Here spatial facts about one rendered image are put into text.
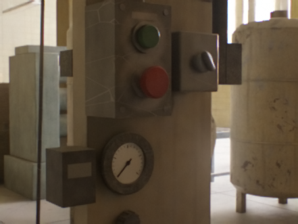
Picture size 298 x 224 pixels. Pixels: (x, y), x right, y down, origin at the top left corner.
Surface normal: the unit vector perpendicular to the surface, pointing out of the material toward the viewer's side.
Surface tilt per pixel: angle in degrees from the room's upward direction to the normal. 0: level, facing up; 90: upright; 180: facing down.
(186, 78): 90
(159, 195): 90
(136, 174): 90
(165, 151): 90
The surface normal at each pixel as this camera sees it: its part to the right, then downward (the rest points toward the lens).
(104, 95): -0.80, 0.03
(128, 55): 0.59, 0.04
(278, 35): -0.22, 0.04
